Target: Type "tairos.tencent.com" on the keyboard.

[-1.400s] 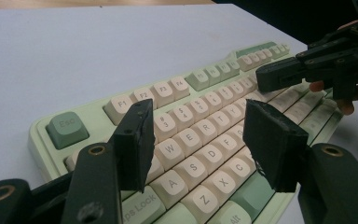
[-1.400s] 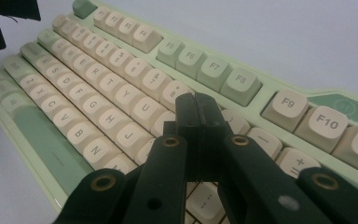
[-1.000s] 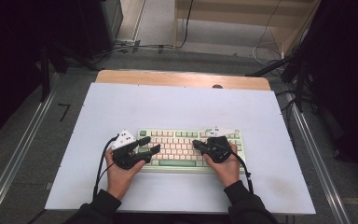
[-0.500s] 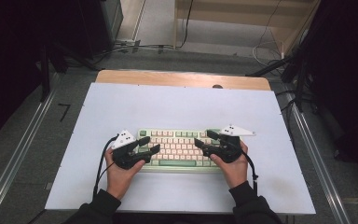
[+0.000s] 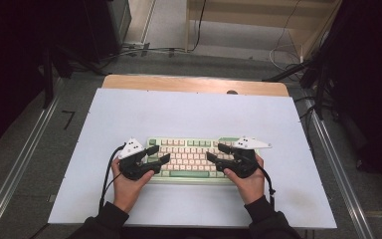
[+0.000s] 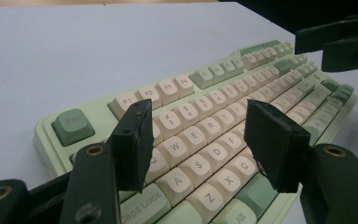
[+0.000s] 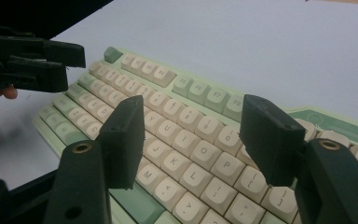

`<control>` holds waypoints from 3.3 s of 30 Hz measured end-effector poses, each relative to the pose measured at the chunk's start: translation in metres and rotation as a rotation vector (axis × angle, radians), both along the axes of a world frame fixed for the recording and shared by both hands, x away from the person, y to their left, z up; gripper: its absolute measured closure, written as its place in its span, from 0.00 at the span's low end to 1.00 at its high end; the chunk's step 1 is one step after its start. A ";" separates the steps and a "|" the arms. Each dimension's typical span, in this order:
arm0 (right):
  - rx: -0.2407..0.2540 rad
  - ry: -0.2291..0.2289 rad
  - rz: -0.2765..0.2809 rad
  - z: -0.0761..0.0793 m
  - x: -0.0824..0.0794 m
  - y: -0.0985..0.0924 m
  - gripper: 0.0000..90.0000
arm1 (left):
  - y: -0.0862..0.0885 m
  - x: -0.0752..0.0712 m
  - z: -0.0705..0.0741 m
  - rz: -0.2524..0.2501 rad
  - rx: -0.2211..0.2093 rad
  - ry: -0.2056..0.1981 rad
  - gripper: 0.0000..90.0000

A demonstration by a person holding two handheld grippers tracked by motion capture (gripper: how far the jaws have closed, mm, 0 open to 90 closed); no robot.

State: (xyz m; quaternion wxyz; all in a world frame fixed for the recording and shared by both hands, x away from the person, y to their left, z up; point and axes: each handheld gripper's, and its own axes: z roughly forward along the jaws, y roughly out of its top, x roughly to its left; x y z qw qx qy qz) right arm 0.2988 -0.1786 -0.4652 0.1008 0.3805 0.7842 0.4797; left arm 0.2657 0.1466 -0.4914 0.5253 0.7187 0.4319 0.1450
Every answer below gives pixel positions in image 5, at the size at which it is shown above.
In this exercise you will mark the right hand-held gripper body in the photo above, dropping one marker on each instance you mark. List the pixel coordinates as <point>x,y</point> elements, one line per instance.
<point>243,162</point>

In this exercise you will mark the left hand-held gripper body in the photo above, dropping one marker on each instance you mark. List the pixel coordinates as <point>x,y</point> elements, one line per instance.
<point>132,162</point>

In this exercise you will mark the green and cream keyboard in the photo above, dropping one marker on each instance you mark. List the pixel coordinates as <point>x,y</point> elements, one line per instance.
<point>189,159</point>

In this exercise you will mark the person's right hand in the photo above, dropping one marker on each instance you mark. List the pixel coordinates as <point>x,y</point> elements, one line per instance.
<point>250,187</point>

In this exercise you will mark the person's left hand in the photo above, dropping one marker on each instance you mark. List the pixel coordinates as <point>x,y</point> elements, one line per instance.
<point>127,191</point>

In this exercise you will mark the black metal stand leg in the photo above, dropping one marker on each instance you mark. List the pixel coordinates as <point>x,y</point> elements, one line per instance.
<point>286,71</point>

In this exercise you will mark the black upright stand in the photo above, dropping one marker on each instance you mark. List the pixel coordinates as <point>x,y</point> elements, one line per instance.
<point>48,79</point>

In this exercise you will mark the black cabinet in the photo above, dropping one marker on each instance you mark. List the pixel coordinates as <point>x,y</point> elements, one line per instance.
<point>109,23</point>

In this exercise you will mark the light wooden shelf unit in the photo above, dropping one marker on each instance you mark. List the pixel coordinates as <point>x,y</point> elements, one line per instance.
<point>245,15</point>

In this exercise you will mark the black curtain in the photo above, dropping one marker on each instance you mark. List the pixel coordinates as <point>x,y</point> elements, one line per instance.
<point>371,83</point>
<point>10,66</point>

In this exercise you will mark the aluminium floor rail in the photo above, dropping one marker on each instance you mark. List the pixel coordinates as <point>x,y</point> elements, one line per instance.
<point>16,166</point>
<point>341,172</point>

